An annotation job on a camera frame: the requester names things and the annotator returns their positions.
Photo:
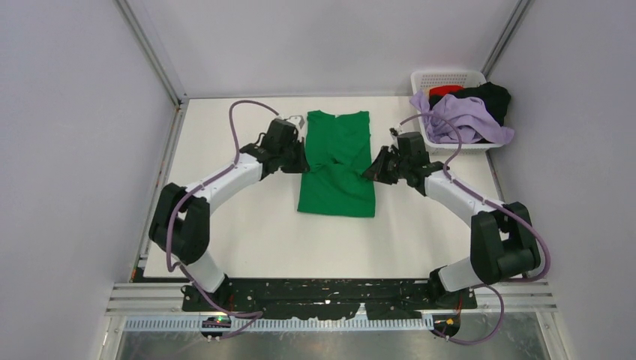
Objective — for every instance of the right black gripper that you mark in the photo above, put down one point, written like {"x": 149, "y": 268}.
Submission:
{"x": 377, "y": 171}

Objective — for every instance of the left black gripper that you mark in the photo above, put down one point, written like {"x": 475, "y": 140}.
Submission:
{"x": 301, "y": 166}

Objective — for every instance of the green t shirt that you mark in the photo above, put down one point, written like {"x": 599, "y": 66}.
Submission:
{"x": 338, "y": 151}

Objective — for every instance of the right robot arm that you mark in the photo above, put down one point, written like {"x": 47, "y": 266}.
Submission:
{"x": 502, "y": 244}

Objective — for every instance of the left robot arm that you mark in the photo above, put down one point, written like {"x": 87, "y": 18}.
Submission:
{"x": 181, "y": 221}

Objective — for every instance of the white laundry basket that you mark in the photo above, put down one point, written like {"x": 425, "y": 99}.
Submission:
{"x": 425, "y": 79}

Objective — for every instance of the red t shirt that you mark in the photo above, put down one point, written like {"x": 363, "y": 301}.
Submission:
{"x": 442, "y": 90}

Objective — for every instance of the lavender t shirt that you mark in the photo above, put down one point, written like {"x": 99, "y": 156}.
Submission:
{"x": 460, "y": 120}

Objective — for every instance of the black t shirt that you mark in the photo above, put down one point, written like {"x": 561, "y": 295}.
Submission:
{"x": 496, "y": 99}

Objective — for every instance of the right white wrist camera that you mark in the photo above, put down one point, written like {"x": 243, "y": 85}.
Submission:
{"x": 395, "y": 132}

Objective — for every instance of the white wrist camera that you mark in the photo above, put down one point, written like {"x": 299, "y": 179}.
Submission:
{"x": 395, "y": 132}
{"x": 297, "y": 120}

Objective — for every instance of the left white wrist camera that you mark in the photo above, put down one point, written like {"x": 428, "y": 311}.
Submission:
{"x": 297, "y": 120}

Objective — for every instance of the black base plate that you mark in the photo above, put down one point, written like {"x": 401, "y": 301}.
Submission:
{"x": 325, "y": 299}

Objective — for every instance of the slotted cable duct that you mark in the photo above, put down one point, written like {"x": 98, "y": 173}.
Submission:
{"x": 228, "y": 324}

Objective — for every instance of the left corner frame post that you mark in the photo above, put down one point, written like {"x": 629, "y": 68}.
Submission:
{"x": 139, "y": 20}

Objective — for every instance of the corner frame post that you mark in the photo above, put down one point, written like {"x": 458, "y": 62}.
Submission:
{"x": 512, "y": 24}
{"x": 139, "y": 20}

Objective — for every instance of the right corner frame post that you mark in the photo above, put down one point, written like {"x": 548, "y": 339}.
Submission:
{"x": 512, "y": 24}

